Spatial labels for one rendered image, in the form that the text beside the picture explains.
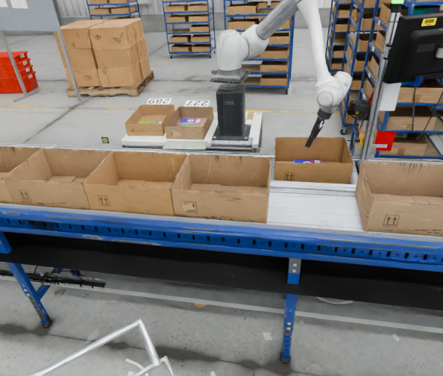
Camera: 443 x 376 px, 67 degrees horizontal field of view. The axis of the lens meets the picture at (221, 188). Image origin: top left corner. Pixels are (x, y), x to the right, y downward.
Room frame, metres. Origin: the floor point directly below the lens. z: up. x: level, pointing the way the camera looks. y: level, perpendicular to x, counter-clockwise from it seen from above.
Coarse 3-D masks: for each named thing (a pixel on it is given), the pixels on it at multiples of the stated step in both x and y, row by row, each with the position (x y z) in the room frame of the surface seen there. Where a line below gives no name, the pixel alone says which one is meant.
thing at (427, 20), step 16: (400, 16) 1.65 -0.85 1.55; (416, 16) 1.64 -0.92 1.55; (432, 16) 1.63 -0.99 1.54; (400, 32) 1.62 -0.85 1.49; (416, 32) 1.62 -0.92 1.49; (432, 32) 1.62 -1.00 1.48; (400, 48) 1.62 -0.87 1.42; (416, 48) 1.61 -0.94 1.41; (432, 48) 1.62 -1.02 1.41; (400, 64) 1.63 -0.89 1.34; (416, 64) 1.62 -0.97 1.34; (432, 64) 1.63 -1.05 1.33; (384, 80) 1.66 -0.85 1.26; (400, 80) 1.64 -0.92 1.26; (416, 80) 1.64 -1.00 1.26
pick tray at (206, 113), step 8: (176, 112) 2.52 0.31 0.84; (184, 112) 2.59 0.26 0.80; (192, 112) 2.58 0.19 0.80; (200, 112) 2.57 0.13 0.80; (208, 112) 2.55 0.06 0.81; (176, 120) 2.49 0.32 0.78; (208, 120) 2.34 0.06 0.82; (168, 128) 2.23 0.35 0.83; (176, 128) 2.21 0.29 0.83; (184, 128) 2.20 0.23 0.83; (192, 128) 2.19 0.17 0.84; (200, 128) 2.18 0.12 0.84; (208, 128) 2.33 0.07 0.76; (168, 136) 2.23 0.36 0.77; (176, 136) 2.21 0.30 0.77; (184, 136) 2.20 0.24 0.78; (192, 136) 2.19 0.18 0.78; (200, 136) 2.18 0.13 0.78
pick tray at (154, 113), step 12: (144, 108) 2.69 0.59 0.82; (156, 108) 2.68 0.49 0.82; (168, 108) 2.66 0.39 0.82; (132, 120) 2.46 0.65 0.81; (144, 120) 2.58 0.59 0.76; (156, 120) 2.56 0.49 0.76; (168, 120) 2.43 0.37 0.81; (132, 132) 2.32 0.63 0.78; (144, 132) 2.30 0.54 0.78; (156, 132) 2.29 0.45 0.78
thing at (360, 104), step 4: (352, 100) 1.87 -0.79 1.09; (356, 100) 1.86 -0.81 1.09; (360, 100) 1.86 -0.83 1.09; (364, 100) 1.86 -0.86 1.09; (352, 104) 1.83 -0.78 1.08; (356, 104) 1.82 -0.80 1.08; (360, 104) 1.82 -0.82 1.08; (364, 104) 1.81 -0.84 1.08; (352, 108) 1.83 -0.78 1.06; (356, 108) 1.82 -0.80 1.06; (360, 108) 1.81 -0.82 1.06; (364, 108) 1.81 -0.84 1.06; (368, 108) 1.80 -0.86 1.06; (356, 112) 1.84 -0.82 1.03; (360, 112) 1.83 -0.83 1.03; (364, 112) 1.82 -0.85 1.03; (368, 112) 1.81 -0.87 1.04; (360, 116) 1.83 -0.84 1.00; (364, 116) 1.82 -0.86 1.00
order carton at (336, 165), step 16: (288, 144) 1.78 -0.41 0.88; (304, 144) 1.76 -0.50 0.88; (320, 144) 1.75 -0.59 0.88; (336, 144) 1.73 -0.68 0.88; (288, 160) 1.78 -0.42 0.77; (336, 160) 1.73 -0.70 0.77; (352, 160) 1.47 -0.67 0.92; (288, 176) 1.50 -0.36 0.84; (304, 176) 1.48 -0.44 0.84; (320, 176) 1.47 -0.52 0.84; (336, 176) 1.45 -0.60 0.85
